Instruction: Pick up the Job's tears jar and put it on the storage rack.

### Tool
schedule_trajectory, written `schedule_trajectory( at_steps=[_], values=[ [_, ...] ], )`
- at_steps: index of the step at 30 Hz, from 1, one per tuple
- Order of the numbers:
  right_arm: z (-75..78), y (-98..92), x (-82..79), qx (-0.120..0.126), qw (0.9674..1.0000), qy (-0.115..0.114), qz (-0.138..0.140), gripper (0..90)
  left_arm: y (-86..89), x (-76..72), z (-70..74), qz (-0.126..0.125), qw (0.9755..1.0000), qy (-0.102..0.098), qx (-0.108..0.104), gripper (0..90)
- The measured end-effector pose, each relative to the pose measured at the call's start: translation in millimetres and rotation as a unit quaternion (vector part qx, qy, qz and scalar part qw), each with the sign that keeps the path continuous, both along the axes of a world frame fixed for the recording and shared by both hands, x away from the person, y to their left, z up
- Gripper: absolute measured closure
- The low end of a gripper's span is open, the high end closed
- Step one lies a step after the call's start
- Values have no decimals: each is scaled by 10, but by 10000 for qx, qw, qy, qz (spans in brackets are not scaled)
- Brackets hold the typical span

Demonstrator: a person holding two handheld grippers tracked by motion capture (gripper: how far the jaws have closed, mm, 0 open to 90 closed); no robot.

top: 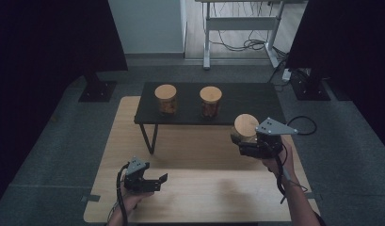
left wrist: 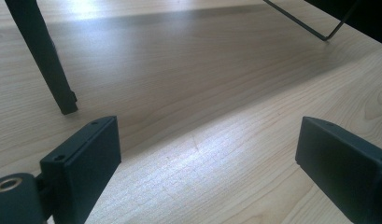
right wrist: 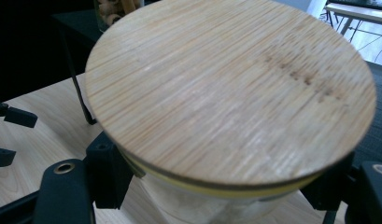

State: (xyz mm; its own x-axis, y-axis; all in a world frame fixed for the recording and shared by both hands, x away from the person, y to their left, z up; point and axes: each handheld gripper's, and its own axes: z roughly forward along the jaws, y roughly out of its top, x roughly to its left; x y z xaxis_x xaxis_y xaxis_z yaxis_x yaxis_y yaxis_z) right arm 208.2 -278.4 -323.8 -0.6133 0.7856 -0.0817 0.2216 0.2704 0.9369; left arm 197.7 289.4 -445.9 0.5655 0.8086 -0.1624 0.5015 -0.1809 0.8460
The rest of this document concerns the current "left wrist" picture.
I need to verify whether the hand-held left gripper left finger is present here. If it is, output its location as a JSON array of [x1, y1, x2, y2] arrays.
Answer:
[[38, 115, 122, 224]]

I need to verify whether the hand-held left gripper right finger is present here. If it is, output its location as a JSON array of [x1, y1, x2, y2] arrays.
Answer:
[[294, 116, 382, 224]]

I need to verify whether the black shelf with metal legs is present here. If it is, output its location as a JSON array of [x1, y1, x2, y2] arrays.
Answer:
[[4, 0, 359, 116]]

